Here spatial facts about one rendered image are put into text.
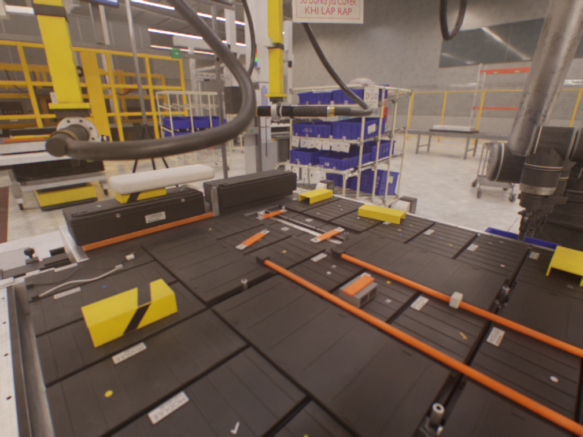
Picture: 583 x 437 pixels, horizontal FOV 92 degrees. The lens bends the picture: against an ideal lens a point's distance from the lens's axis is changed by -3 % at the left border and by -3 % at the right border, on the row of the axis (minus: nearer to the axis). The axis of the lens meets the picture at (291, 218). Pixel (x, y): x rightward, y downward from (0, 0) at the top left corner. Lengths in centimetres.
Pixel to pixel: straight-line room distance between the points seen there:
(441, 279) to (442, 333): 19
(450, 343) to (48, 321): 77
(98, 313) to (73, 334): 7
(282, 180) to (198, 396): 106
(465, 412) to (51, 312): 76
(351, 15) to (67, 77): 115
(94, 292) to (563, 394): 89
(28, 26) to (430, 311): 1576
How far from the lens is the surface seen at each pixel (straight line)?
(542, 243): 138
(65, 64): 90
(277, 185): 137
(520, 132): 175
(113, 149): 53
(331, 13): 154
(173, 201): 111
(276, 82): 139
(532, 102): 170
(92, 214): 105
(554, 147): 127
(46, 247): 165
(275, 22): 143
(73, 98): 89
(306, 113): 135
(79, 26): 1617
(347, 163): 351
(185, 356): 57
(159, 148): 51
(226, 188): 121
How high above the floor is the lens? 139
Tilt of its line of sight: 20 degrees down
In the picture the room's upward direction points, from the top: straight up
